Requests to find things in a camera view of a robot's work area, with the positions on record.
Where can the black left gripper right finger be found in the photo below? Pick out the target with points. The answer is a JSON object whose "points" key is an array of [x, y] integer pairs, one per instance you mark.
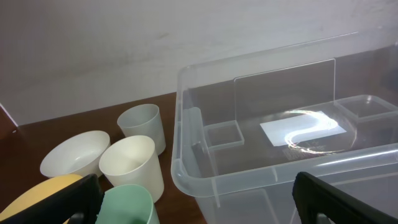
{"points": [[319, 202]]}

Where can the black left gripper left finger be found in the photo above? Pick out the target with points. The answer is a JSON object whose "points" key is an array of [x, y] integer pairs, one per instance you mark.
{"points": [[80, 202]]}

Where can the white label in container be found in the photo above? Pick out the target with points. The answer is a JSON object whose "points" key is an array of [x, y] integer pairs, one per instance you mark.
{"points": [[305, 126]]}

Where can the clear plastic storage container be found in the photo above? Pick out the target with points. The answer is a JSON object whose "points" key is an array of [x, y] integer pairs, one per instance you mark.
{"points": [[246, 126]]}

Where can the small yellow bowl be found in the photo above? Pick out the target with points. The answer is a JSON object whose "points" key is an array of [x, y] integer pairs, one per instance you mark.
{"points": [[38, 193]]}

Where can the mint green plastic cup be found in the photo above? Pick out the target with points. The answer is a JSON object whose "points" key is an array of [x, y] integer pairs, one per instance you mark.
{"points": [[127, 204]]}

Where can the small white bowl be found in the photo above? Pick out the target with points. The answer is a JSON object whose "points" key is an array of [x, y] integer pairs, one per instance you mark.
{"points": [[77, 155]]}

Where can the cream plastic cup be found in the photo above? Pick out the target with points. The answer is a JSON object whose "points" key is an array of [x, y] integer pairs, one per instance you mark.
{"points": [[133, 160]]}

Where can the grey plastic cup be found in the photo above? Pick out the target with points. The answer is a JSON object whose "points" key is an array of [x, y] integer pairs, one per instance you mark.
{"points": [[144, 120]]}

